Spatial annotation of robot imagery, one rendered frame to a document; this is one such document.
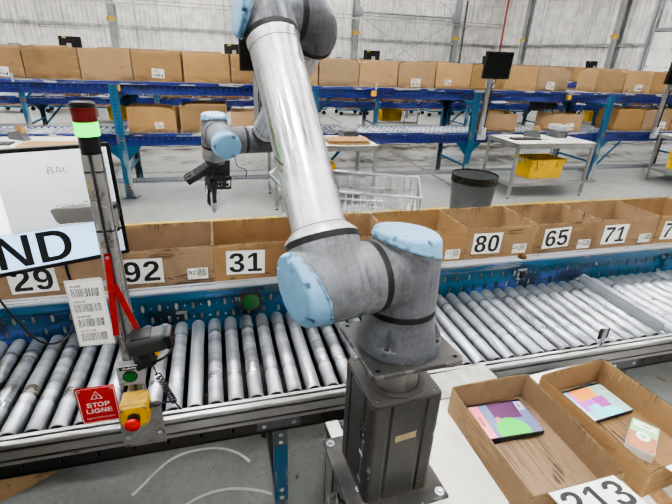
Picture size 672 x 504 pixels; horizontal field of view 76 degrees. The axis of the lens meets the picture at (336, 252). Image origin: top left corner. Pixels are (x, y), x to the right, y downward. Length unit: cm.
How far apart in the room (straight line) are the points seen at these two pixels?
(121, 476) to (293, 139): 189
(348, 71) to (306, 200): 567
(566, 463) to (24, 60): 633
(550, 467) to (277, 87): 121
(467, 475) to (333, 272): 78
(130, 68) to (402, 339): 567
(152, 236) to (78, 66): 444
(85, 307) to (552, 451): 134
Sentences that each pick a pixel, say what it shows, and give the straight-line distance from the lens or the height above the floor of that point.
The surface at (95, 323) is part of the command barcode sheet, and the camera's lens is 130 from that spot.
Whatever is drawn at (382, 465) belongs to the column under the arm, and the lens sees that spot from 117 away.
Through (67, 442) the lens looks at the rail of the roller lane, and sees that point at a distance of 158.
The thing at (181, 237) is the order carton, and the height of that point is 98.
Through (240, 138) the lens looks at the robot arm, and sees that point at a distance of 150.
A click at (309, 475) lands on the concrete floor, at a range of 225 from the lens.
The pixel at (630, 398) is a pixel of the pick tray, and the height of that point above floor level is 78.
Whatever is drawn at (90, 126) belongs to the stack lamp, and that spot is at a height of 161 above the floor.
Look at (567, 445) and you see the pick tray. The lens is 154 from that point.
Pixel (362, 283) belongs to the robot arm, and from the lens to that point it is 80.
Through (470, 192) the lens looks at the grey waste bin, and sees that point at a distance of 488.
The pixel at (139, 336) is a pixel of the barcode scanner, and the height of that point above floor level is 109.
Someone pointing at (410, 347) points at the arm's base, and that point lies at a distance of 94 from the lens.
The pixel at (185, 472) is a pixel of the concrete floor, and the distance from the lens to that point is 233.
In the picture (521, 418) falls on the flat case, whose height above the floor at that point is 78.
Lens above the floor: 178
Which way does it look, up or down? 25 degrees down
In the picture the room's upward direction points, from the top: 2 degrees clockwise
